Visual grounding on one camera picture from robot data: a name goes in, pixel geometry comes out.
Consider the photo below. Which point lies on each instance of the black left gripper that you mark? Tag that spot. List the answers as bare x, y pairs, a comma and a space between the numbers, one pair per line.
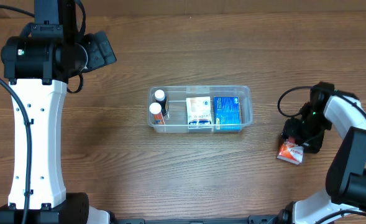
101, 49

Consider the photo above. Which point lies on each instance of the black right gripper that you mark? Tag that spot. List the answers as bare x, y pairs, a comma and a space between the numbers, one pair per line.
291, 130

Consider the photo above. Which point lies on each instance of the red and white medicine box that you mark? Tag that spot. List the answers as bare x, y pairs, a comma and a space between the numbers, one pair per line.
290, 151

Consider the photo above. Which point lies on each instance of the dark bottle with white cap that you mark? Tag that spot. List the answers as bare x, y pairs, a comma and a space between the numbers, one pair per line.
161, 98

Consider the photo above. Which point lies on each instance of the orange tube with white cap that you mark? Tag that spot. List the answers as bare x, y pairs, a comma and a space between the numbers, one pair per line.
155, 110

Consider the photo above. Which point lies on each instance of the blue medicine box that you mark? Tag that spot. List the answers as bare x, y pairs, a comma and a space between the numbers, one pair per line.
227, 114

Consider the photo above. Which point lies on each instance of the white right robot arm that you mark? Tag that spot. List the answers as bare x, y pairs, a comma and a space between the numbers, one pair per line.
345, 188

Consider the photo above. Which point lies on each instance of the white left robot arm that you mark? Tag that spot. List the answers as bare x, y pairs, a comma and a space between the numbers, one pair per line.
38, 64

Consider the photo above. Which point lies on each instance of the clear plastic container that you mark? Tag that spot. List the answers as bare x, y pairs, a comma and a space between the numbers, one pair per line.
176, 119

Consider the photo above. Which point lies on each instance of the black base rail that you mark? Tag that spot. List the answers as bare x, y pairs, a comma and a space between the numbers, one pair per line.
253, 219

